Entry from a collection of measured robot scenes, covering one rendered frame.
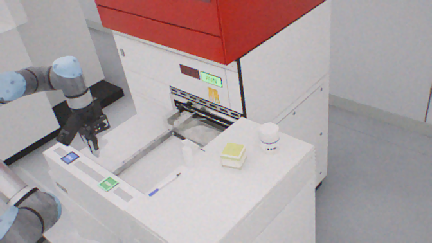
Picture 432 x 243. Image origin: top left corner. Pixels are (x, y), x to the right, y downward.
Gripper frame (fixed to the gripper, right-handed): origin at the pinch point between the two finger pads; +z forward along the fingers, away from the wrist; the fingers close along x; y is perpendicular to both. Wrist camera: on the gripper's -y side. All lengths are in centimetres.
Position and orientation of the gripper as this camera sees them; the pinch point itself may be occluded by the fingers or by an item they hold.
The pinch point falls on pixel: (94, 155)
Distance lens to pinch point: 151.6
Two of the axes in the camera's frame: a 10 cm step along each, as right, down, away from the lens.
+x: -7.4, -3.1, 6.0
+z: 1.3, 8.0, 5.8
